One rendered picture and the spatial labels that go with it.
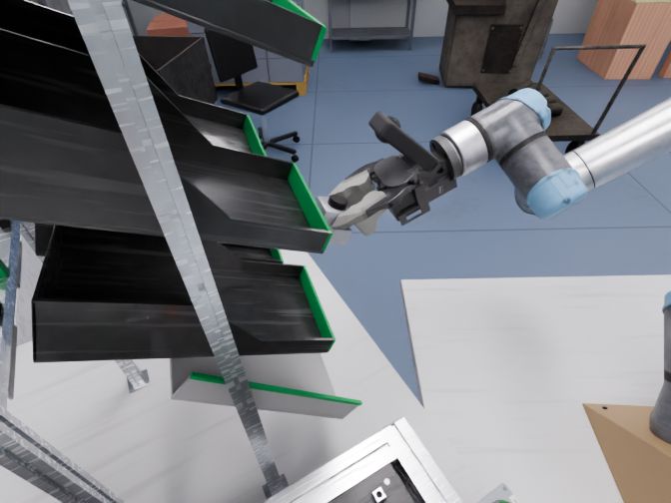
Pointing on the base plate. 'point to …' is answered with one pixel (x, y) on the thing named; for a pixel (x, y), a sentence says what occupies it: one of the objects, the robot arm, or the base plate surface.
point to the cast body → (331, 207)
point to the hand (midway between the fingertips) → (332, 210)
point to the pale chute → (264, 384)
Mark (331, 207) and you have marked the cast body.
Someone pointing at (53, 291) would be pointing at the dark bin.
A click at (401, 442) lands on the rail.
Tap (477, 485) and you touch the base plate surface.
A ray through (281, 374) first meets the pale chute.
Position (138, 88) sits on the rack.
